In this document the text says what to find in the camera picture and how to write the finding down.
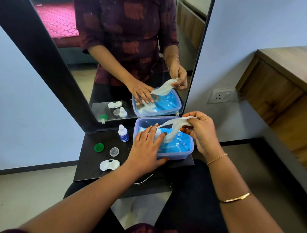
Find white wall socket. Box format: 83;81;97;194
207;88;239;104

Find blue wet wipes packet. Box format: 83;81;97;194
139;126;191;153

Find thin gold bangle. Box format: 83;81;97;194
206;153;228;166

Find person's black trousers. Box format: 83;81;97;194
63;159;229;233

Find person's left forearm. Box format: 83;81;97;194
18;165;154;233

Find flat gold bangle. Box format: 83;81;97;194
219;192;252;204

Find clear blue plastic container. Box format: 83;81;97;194
133;116;194;161

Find white wet wipe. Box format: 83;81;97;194
156;116;197;144

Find person's left hand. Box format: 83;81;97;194
125;124;169;177

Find black dressing table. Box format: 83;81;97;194
73;130;195;200

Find person's maroon printed top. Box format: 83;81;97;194
0;223;178;233

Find person's right hand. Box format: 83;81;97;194
180;111;225;160

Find person's right forearm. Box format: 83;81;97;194
206;149;285;233

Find metal drawer handle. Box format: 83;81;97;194
133;174;154;185

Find wooden cabinet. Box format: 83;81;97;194
236;46;307;169

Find white contact lens case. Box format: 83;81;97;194
99;159;120;171

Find white dropper bottle blue label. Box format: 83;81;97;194
118;125;130;142

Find black framed mirror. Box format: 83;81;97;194
0;0;216;134

